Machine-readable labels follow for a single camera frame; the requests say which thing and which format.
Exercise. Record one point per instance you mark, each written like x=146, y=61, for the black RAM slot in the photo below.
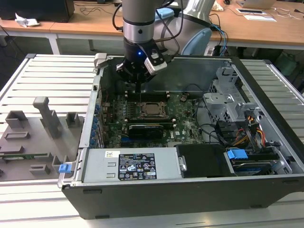
x=154, y=94
x=152, y=119
x=154, y=98
x=169, y=123

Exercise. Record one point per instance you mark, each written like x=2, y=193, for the crumpled white paper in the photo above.
x=26, y=21

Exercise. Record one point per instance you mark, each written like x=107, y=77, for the green motherboard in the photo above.
x=190, y=111

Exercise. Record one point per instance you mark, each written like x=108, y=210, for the wooden desk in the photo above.
x=95, y=23
x=23, y=31

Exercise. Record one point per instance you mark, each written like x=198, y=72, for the white power adapter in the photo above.
x=209, y=50

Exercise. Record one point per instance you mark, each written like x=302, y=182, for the green bag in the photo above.
x=287, y=63

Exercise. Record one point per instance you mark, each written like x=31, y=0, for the black and grey PC case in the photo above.
x=166, y=202

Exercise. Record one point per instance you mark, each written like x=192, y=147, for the silver metal drive cage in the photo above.
x=218, y=104

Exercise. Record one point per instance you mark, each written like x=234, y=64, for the black graphics card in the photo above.
x=146, y=131

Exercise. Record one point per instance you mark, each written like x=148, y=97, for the CPU socket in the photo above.
x=143, y=116

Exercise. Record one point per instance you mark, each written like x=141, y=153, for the round coin cell battery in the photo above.
x=184, y=97

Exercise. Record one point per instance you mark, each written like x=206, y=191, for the blue plastic latch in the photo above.
x=64, y=168

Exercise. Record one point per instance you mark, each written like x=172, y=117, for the green RAM stick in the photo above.
x=28, y=155

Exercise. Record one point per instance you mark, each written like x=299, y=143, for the grey parts rack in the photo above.
x=35, y=142

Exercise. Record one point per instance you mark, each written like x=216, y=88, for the hard disk in blue carrier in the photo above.
x=236, y=156

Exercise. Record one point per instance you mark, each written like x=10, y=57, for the CPU with silver top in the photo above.
x=152, y=109

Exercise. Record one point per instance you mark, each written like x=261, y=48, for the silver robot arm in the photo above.
x=139, y=14

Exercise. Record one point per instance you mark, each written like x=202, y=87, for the white paper sheet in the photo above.
x=260, y=18

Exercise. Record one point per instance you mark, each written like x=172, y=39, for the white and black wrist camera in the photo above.
x=156, y=66

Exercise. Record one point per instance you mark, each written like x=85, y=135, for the silver laptop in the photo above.
x=256, y=2

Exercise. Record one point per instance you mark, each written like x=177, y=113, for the thin metal locking lever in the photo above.
x=155, y=115
x=140, y=99

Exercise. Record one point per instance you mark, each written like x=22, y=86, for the grey power supply with label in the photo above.
x=99, y=166

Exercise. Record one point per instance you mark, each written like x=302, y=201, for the black plastic shroud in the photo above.
x=204, y=161

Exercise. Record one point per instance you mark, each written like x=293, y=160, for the beige crumpled cloth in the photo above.
x=219, y=6

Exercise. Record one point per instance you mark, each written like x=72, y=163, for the black computer box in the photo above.
x=35, y=10

